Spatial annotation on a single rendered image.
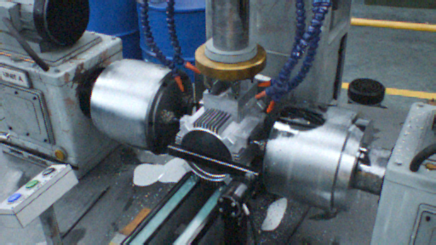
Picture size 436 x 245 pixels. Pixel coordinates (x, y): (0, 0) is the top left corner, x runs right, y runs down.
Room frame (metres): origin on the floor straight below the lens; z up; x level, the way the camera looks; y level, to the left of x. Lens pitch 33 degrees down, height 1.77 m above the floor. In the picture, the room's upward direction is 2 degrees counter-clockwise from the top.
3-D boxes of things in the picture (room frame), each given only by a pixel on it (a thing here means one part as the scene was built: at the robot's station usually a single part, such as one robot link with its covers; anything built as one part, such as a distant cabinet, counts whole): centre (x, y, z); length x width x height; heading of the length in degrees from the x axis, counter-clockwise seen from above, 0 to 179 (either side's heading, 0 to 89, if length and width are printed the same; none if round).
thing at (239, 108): (1.13, -0.04, 1.11); 0.12 x 0.11 x 0.07; 151
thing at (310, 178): (0.96, -0.27, 1.04); 0.41 x 0.25 x 0.25; 61
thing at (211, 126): (1.10, -0.02, 1.02); 0.20 x 0.19 x 0.19; 151
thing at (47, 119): (1.39, 0.49, 0.99); 0.35 x 0.31 x 0.37; 61
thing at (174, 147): (0.98, 0.01, 1.01); 0.26 x 0.04 x 0.03; 61
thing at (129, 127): (1.25, 0.24, 1.04); 0.37 x 0.25 x 0.25; 61
